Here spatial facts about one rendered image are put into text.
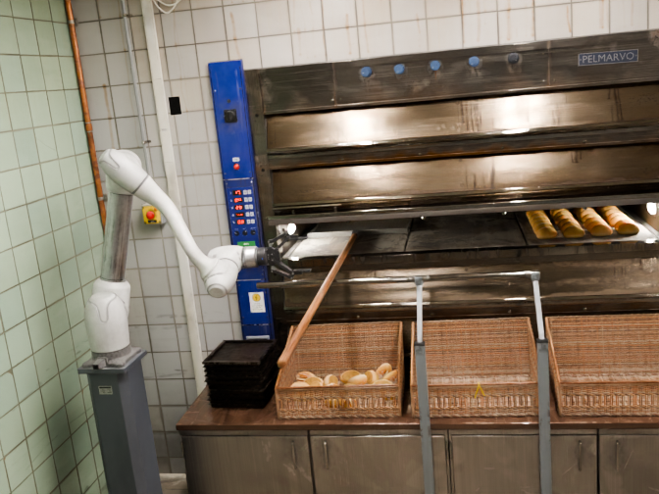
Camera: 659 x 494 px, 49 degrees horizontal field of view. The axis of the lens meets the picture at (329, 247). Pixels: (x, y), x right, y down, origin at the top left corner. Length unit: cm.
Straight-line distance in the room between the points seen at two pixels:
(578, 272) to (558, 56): 98
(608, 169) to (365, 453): 165
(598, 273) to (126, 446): 221
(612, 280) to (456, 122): 102
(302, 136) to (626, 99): 144
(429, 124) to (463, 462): 149
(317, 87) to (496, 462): 184
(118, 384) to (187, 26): 166
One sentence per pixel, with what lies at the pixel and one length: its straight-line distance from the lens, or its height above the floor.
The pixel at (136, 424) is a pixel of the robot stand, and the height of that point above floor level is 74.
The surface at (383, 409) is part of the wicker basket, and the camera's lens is 320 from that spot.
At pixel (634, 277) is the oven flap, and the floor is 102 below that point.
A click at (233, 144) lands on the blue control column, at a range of 348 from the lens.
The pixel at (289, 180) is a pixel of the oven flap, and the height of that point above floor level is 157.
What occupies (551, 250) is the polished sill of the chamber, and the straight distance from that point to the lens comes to 347.
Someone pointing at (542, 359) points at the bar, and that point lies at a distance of 298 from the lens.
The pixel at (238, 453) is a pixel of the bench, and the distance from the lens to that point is 338.
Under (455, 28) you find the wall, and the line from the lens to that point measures 334.
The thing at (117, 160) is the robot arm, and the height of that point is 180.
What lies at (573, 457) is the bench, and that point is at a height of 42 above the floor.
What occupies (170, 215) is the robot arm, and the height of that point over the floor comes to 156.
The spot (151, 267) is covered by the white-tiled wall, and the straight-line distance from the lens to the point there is 379.
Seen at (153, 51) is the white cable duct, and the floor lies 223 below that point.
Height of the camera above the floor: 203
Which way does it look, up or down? 13 degrees down
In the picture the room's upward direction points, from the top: 5 degrees counter-clockwise
